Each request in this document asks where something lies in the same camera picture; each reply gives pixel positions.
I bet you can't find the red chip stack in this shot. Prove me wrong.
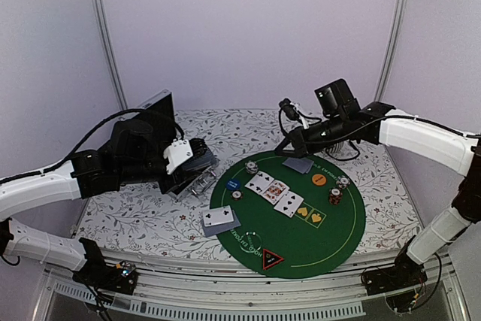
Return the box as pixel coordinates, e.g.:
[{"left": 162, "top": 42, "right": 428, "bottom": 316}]
[{"left": 328, "top": 188, "right": 343, "bottom": 205}]

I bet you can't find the two of clubs card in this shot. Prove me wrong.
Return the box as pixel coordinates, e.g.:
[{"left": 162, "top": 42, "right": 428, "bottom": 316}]
[{"left": 202, "top": 205, "right": 234, "bottom": 227}]

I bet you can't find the blue playing card deck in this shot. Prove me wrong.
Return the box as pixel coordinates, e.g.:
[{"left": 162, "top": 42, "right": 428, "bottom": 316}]
[{"left": 181, "top": 150, "right": 218, "bottom": 174}]

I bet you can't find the aluminium corner post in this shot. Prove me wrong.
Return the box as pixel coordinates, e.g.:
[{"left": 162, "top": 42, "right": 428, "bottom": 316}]
[
  {"left": 374, "top": 0, "right": 407, "bottom": 101},
  {"left": 92, "top": 0, "right": 128, "bottom": 110}
]

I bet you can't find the three of spades card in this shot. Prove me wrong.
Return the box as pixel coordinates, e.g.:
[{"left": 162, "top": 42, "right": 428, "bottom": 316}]
[{"left": 274, "top": 191, "right": 304, "bottom": 218}]

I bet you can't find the round green poker mat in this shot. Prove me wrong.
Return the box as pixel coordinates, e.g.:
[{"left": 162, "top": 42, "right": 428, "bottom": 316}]
[{"left": 210, "top": 151, "right": 366, "bottom": 279}]

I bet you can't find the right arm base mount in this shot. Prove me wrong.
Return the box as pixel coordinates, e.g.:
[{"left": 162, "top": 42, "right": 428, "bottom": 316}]
[{"left": 361, "top": 249, "right": 428, "bottom": 313}]

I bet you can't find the right aluminium corner post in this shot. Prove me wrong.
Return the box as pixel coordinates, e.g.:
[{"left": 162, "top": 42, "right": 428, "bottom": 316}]
[{"left": 374, "top": 0, "right": 407, "bottom": 101}]

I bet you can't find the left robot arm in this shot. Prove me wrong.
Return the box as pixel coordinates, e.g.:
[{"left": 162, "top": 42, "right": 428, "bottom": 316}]
[{"left": 1, "top": 118, "right": 217, "bottom": 286}]

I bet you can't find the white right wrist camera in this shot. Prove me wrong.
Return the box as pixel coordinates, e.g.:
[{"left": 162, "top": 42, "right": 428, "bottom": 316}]
[{"left": 279, "top": 98, "right": 310, "bottom": 129}]

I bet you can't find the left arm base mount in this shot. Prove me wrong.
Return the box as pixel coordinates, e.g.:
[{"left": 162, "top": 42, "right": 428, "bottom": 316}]
[{"left": 72, "top": 238, "right": 138, "bottom": 295}]

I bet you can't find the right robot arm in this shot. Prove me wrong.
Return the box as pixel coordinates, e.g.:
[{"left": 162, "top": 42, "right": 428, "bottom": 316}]
[{"left": 275, "top": 79, "right": 480, "bottom": 288}]

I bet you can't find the left aluminium corner post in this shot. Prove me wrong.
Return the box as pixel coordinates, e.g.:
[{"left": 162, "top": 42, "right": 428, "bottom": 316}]
[{"left": 92, "top": 0, "right": 128, "bottom": 110}]

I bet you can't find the aluminium poker chip case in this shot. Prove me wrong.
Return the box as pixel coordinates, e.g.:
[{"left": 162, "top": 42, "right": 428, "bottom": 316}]
[{"left": 136, "top": 89, "right": 216, "bottom": 201}]

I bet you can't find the king of diamonds card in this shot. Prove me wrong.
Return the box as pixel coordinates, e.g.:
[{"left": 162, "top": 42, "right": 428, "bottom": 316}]
[{"left": 262, "top": 180, "right": 289, "bottom": 204}]

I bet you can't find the black white chip stack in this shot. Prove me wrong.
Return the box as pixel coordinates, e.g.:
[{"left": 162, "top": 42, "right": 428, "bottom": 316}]
[{"left": 245, "top": 161, "right": 259, "bottom": 174}]

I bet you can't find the clear dealer button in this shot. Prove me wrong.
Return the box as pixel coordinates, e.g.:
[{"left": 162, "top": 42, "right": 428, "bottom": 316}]
[{"left": 240, "top": 231, "right": 262, "bottom": 253}]

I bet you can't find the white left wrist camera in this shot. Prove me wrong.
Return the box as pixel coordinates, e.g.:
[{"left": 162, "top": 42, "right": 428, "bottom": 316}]
[{"left": 163, "top": 140, "right": 193, "bottom": 175}]

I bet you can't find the orange big blind button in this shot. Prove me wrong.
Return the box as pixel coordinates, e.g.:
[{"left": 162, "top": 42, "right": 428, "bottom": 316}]
[{"left": 311, "top": 174, "right": 327, "bottom": 186}]

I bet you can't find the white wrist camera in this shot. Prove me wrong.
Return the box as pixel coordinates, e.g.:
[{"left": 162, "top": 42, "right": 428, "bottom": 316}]
[
  {"left": 279, "top": 98, "right": 310, "bottom": 129},
  {"left": 163, "top": 140, "right": 193, "bottom": 175}
]

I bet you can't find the four of clubs card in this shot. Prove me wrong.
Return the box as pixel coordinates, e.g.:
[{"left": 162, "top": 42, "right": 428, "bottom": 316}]
[{"left": 245, "top": 171, "right": 274, "bottom": 194}]

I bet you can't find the blue small blind button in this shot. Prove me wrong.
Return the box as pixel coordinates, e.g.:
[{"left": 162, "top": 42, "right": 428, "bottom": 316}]
[{"left": 225, "top": 178, "right": 241, "bottom": 191}]

